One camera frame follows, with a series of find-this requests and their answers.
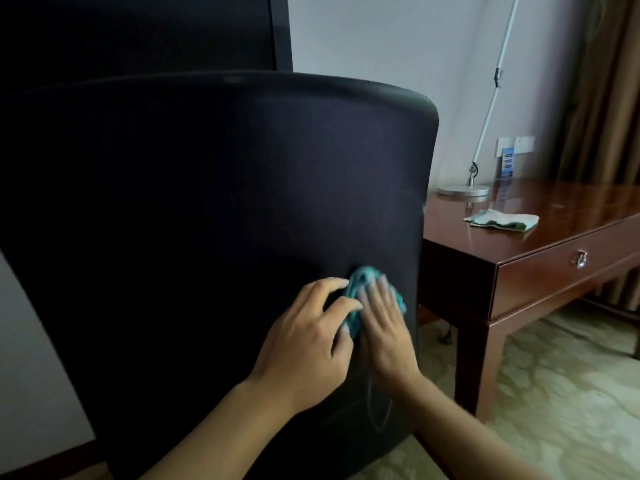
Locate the person's right hand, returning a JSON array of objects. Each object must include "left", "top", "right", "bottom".
[{"left": 353, "top": 276, "right": 422, "bottom": 391}]

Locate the person's left hand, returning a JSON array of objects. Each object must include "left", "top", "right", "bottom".
[{"left": 250, "top": 277, "right": 364, "bottom": 414}]

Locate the white desk lamp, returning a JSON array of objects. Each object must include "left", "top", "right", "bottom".
[{"left": 437, "top": 0, "right": 524, "bottom": 197}]

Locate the dark wooden desk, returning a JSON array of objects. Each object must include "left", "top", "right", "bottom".
[{"left": 418, "top": 176, "right": 640, "bottom": 422}]

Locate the teal cleaning cloth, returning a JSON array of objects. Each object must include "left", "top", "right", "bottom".
[{"left": 341, "top": 266, "right": 408, "bottom": 340}]

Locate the black chair backrest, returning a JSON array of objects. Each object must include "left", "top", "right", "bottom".
[{"left": 0, "top": 71, "right": 440, "bottom": 480}]

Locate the folded white green cloth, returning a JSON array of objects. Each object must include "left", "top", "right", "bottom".
[{"left": 463, "top": 210, "right": 540, "bottom": 232}]

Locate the brown curtain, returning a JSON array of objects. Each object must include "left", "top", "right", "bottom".
[{"left": 553, "top": 0, "right": 640, "bottom": 184}]

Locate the person's left forearm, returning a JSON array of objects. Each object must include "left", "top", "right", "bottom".
[{"left": 140, "top": 379, "right": 300, "bottom": 480}]

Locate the person's right forearm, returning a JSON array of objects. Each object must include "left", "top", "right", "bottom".
[{"left": 380, "top": 371, "right": 551, "bottom": 480}]

